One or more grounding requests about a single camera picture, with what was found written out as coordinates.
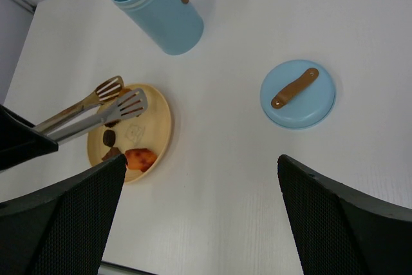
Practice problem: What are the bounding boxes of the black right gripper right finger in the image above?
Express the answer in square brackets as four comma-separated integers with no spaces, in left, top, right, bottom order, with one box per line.
[277,155,411,274]

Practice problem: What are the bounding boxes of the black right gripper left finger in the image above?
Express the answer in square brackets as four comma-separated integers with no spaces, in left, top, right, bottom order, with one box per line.
[1,155,126,274]

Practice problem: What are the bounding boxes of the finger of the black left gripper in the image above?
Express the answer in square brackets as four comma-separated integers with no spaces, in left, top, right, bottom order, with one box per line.
[0,105,59,171]

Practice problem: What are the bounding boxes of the dark oval chocolate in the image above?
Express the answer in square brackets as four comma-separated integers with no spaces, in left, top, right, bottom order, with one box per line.
[102,129,116,147]

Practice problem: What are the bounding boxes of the black spiky sea cucumber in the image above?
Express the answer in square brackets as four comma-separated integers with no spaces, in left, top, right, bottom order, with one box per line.
[104,113,140,128]

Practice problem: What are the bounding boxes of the brown square chocolate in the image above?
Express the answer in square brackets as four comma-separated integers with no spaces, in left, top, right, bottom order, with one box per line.
[102,147,122,161]

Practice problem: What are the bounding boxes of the red orange fried piece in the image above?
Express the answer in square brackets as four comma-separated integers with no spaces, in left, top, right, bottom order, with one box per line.
[124,148,157,173]

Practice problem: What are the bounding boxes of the stainless steel tongs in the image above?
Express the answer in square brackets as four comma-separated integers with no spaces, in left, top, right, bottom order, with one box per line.
[34,75,148,145]

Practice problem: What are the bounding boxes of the beige round plate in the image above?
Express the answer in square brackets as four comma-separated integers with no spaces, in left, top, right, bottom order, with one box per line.
[87,84,173,184]

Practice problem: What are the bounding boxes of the light blue cylindrical container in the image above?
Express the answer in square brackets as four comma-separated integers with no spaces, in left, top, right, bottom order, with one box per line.
[112,0,204,55]

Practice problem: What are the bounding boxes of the light blue lid with strap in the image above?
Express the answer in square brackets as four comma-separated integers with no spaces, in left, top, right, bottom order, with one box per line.
[259,60,337,129]

